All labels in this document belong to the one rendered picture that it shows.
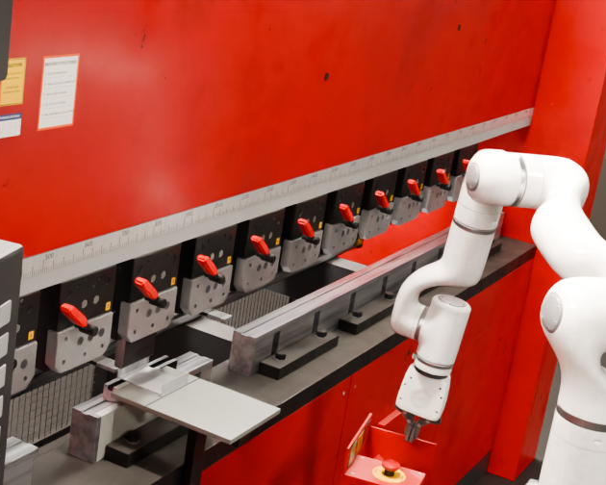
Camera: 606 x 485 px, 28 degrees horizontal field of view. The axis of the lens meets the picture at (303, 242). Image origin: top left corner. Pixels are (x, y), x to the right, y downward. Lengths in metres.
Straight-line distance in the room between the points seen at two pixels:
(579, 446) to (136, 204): 0.85
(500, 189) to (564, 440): 0.47
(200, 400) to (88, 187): 0.51
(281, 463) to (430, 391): 0.38
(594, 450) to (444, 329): 0.61
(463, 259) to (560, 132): 1.73
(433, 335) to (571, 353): 0.66
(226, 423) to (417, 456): 0.66
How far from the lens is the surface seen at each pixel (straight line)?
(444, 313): 2.52
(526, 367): 4.33
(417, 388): 2.60
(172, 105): 2.14
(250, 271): 2.53
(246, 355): 2.71
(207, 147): 2.26
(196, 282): 2.35
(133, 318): 2.20
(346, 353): 2.94
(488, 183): 2.20
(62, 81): 1.88
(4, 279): 1.11
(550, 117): 4.13
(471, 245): 2.44
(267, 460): 2.66
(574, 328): 1.91
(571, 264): 2.07
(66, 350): 2.06
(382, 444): 2.75
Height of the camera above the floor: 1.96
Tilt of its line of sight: 17 degrees down
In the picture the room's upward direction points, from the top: 9 degrees clockwise
